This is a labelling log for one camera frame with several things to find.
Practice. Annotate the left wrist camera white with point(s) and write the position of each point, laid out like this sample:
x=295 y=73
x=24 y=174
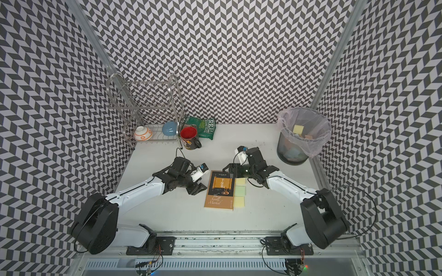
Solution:
x=198 y=172

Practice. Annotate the yellow sticky note in bin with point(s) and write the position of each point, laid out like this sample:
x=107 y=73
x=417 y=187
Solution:
x=298 y=129

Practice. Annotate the yellow sticky note top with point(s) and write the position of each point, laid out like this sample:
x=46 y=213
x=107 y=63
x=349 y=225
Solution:
x=240 y=181

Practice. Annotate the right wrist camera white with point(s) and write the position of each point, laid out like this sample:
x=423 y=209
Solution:
x=241 y=155

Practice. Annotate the yellow sticky note bottom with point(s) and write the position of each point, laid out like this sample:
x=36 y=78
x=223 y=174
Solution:
x=239 y=202

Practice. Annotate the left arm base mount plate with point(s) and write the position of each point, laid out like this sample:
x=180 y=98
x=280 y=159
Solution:
x=163 y=245

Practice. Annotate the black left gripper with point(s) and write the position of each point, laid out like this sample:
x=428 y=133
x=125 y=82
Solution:
x=196 y=188

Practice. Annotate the green sticky note middle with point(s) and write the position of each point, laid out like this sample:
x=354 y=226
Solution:
x=240 y=191

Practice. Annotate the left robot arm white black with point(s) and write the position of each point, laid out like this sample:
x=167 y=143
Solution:
x=96 y=227

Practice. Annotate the white orange patterned bowl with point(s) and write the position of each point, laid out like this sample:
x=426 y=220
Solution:
x=143 y=133

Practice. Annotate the brown black scroll book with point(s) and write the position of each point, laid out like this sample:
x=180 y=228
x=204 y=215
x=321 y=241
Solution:
x=220 y=192

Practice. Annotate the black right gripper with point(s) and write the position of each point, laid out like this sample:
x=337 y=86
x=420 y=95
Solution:
x=233 y=167

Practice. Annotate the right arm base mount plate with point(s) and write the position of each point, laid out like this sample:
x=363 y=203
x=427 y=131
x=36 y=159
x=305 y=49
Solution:
x=276 y=245

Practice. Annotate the green snack bag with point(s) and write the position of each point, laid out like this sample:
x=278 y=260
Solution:
x=205 y=127

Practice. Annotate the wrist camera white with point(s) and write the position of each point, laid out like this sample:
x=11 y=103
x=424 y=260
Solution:
x=241 y=155
x=198 y=172

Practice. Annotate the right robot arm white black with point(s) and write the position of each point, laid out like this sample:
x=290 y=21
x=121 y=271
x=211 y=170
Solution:
x=323 y=219

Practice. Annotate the silver wire dish rack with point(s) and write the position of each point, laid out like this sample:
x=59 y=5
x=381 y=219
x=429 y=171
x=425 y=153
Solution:
x=149 y=103

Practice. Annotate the aluminium front rail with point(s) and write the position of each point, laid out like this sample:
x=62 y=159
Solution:
x=225 y=254

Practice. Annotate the mesh trash bin with liner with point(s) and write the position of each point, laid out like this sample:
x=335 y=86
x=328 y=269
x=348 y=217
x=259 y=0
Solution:
x=294 y=149

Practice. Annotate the blue ceramic bowl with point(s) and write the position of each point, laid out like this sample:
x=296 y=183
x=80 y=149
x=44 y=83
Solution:
x=169 y=129

